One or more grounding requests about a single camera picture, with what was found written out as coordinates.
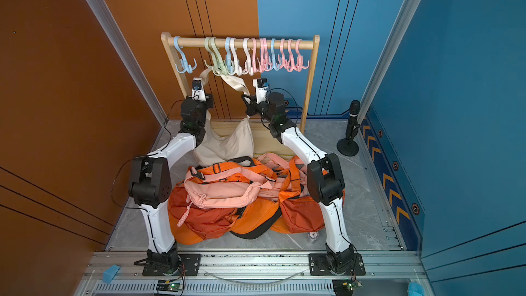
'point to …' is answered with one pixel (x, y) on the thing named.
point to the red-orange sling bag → (252, 170)
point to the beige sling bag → (220, 146)
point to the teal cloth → (415, 289)
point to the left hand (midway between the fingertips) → (202, 82)
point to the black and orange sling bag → (257, 219)
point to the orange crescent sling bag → (280, 226)
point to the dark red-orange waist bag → (205, 223)
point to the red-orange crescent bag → (303, 214)
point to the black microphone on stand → (348, 146)
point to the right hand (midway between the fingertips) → (244, 95)
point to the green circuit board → (166, 285)
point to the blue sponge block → (109, 274)
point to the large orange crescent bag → (256, 218)
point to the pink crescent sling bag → (274, 166)
